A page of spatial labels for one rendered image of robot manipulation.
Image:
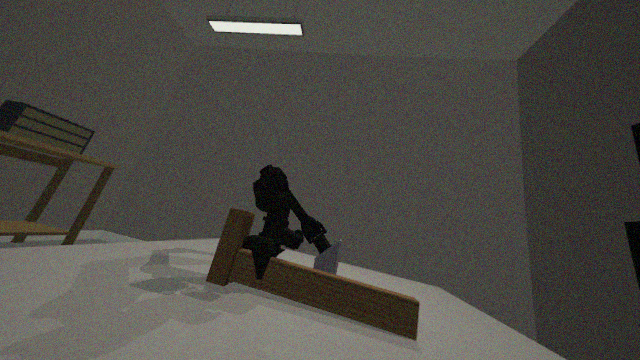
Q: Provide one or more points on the wooden board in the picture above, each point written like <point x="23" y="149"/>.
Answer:
<point x="374" y="306"/>

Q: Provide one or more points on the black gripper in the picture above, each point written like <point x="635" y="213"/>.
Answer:
<point x="264" y="246"/>

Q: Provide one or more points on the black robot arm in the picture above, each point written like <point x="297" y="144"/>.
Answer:
<point x="272" y="195"/>

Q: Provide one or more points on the dark brown wooden post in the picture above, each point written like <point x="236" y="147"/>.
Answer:
<point x="236" y="229"/>

